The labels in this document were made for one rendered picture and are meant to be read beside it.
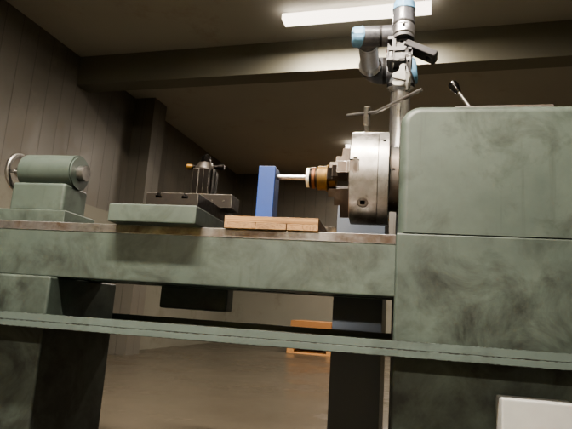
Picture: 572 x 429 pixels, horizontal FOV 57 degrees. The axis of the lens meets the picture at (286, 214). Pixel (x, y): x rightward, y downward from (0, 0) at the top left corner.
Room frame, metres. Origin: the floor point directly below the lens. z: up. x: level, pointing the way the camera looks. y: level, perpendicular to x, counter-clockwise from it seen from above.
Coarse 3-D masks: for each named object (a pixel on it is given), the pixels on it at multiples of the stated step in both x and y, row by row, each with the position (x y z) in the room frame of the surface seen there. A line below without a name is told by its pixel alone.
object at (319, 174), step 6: (312, 168) 1.75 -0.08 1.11; (318, 168) 1.74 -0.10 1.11; (324, 168) 1.74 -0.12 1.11; (312, 174) 1.74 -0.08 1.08; (318, 174) 1.73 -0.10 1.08; (324, 174) 1.73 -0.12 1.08; (312, 180) 1.74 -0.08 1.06; (318, 180) 1.73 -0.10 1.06; (324, 180) 1.73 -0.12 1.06; (312, 186) 1.76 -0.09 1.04; (318, 186) 1.75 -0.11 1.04; (324, 186) 1.74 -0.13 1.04; (330, 186) 1.76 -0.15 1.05
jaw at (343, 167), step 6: (342, 162) 1.62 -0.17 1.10; (348, 162) 1.62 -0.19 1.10; (354, 162) 1.60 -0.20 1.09; (330, 168) 1.70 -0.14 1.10; (336, 168) 1.67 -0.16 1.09; (342, 168) 1.62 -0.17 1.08; (348, 168) 1.62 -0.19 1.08; (354, 168) 1.60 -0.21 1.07; (330, 174) 1.70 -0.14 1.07; (336, 174) 1.67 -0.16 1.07; (342, 174) 1.65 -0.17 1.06; (348, 174) 1.64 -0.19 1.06; (330, 180) 1.73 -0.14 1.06; (336, 180) 1.73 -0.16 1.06; (342, 180) 1.72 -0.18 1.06
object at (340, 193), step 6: (336, 186) 1.78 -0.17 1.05; (342, 186) 1.78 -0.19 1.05; (330, 192) 1.77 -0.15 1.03; (336, 192) 1.77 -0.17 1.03; (342, 192) 1.76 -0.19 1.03; (336, 198) 1.78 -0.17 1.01; (342, 198) 1.77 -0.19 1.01; (336, 204) 1.79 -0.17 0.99; (342, 204) 1.78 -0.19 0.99; (342, 210) 1.79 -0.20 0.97; (348, 210) 1.79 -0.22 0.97; (342, 216) 1.80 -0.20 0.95; (348, 216) 1.80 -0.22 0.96
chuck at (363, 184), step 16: (352, 144) 1.61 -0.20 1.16; (368, 144) 1.60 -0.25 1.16; (368, 160) 1.58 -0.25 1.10; (352, 176) 1.60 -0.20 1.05; (368, 176) 1.59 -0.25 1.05; (352, 192) 1.61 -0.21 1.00; (368, 192) 1.60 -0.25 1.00; (352, 208) 1.65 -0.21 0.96; (368, 208) 1.64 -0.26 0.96; (352, 224) 1.76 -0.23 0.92; (368, 224) 1.74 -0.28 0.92
